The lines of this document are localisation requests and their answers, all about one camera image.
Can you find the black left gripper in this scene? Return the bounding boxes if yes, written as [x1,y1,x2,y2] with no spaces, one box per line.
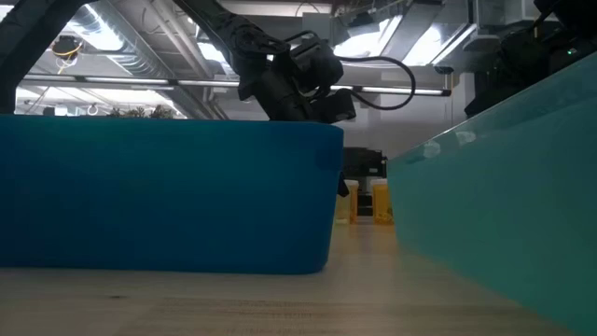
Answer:
[254,68,351,199]

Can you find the white ball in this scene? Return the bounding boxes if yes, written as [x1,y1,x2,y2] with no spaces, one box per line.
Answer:
[334,184,352,225]

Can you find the orange pill bottle white cap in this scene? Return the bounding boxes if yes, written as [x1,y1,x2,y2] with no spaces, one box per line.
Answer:
[370,178,396,226]
[344,178,361,225]

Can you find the translucent teal plastic bin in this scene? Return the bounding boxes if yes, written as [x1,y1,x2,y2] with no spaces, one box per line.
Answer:
[386,50,597,336]

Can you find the dark blue plastic bin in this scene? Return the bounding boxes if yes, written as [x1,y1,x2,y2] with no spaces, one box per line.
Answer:
[0,114,345,275]

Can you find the black rectangular device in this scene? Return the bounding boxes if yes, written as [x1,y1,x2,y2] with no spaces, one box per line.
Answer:
[343,146,389,218]

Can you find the long ceiling light bar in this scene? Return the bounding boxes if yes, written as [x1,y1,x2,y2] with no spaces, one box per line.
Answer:
[18,73,452,98]

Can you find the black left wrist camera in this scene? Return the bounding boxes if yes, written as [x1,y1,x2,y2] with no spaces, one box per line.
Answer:
[311,88,358,125]

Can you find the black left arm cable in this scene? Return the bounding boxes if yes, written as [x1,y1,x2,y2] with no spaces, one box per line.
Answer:
[333,55,417,112]

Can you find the silver ventilation duct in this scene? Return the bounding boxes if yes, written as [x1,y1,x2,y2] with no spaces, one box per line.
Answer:
[69,4,178,78]

